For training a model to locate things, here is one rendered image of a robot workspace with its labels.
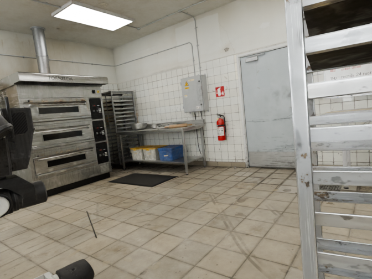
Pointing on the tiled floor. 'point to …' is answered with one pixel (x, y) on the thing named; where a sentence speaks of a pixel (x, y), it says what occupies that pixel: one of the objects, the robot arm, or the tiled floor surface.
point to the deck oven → (62, 128)
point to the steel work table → (168, 132)
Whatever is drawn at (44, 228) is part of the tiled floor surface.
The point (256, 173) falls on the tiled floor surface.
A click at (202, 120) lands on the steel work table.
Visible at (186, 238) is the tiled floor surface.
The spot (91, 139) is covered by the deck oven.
